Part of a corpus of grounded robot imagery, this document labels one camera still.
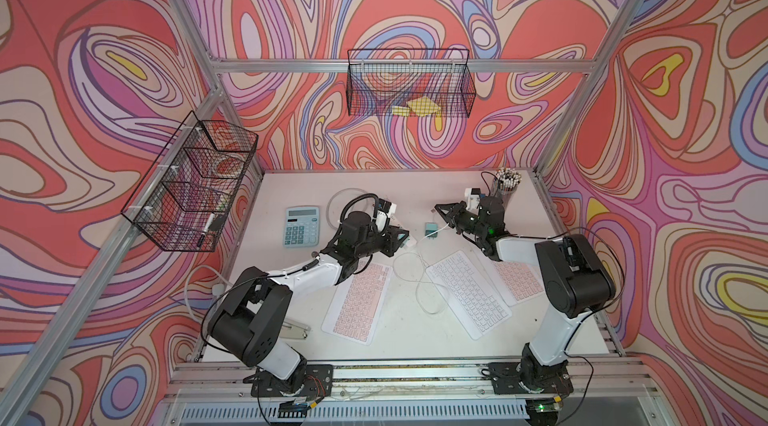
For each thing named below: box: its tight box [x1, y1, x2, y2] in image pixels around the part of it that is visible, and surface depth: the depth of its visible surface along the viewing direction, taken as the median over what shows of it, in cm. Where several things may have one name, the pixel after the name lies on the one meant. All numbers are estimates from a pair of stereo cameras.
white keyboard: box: [426, 251, 512, 339], surface depth 89 cm
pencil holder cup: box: [493, 167, 522, 201], surface depth 95 cm
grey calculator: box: [283, 206, 320, 248], surface depth 103 cm
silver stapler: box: [280, 321, 312, 340], surface depth 81 cm
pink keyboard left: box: [321, 260, 393, 345], surface depth 86 cm
